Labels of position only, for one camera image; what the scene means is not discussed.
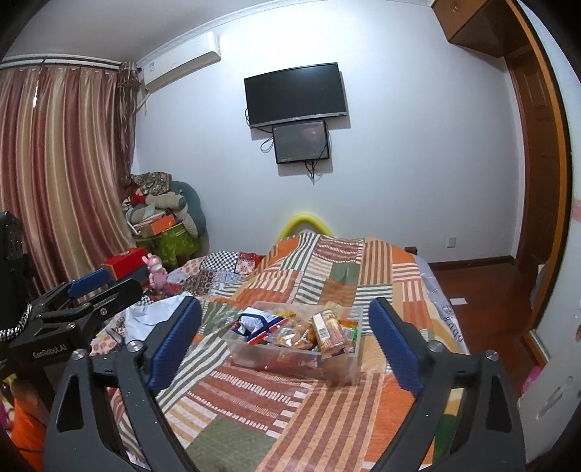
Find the white paper sheet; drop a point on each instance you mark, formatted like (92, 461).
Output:
(458, 301)

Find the brown label biscuit packet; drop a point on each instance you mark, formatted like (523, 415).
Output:
(330, 333)

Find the white plastic bag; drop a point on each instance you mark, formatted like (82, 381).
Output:
(145, 317)

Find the black wall television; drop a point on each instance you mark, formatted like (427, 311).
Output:
(295, 95)

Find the white air conditioner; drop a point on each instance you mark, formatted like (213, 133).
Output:
(181, 59)

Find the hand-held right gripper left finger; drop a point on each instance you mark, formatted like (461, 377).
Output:
(174, 338)

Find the orange cardboard box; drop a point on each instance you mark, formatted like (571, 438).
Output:
(156, 224)

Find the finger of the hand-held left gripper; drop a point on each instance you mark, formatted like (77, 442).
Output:
(113, 297)
(90, 280)

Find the blue and white snack packet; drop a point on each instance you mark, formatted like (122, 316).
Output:
(258, 320)

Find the small wall monitor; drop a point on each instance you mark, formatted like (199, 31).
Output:
(300, 141)

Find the pink toy rabbit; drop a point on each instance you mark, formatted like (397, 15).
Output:
(155, 271)

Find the floral fabric bundle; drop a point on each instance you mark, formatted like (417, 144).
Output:
(152, 181)

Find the white wardrobe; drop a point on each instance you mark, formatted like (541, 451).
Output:
(553, 363)

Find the wooden overhead cabinet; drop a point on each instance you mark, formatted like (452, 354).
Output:
(476, 27)

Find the clear plastic container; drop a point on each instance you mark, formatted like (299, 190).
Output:
(295, 363)

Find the teal cushion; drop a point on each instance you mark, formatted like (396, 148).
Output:
(193, 208)

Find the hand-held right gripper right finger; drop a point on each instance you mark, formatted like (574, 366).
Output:
(395, 345)

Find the clear fried snack packet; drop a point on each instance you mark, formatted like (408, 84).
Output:
(293, 336)

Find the striped red curtain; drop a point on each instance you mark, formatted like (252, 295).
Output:
(63, 172)

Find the orange striped patchwork blanket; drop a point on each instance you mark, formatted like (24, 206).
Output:
(327, 281)

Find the yellow foam headboard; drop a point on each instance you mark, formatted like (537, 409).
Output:
(306, 221)

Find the red box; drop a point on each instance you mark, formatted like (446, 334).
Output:
(125, 263)

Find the wooden door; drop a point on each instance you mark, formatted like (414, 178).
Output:
(540, 159)

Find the checkered patchwork quilt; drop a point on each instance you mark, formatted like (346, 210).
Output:
(213, 272)

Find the white mattress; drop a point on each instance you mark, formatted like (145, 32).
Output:
(442, 308)

